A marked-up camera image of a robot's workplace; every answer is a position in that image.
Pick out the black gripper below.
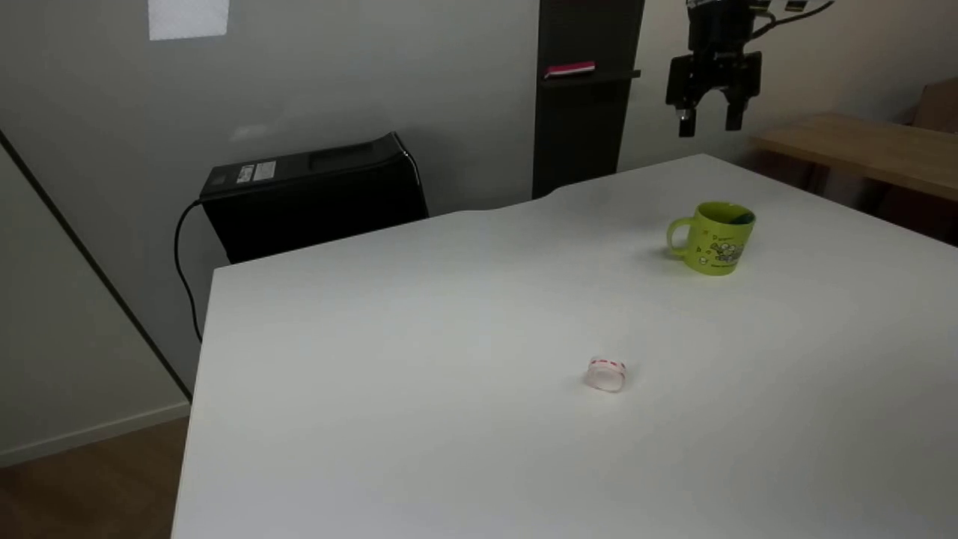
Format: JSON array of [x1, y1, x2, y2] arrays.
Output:
[[665, 0, 765, 141]]

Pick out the dark tall cabinet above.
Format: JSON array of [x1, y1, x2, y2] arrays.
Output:
[[530, 0, 646, 200]]

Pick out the lime green mug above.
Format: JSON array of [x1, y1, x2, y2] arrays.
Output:
[[665, 200, 756, 278]]

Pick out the wooden side table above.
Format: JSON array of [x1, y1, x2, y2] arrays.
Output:
[[753, 111, 958, 206]]

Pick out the small white red dice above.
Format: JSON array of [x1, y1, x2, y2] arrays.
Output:
[[581, 353, 632, 394]]

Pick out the black computer box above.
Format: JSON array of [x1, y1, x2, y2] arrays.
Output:
[[196, 132, 431, 264]]

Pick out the white paper sheet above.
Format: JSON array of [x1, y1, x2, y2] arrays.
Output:
[[146, 0, 232, 46]]

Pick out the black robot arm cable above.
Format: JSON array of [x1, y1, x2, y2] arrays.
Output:
[[744, 0, 834, 43]]

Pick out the black power cable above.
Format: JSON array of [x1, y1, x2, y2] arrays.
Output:
[[171, 194, 208, 344]]

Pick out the black diagonal wall strip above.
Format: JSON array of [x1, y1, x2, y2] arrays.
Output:
[[0, 129, 193, 400]]

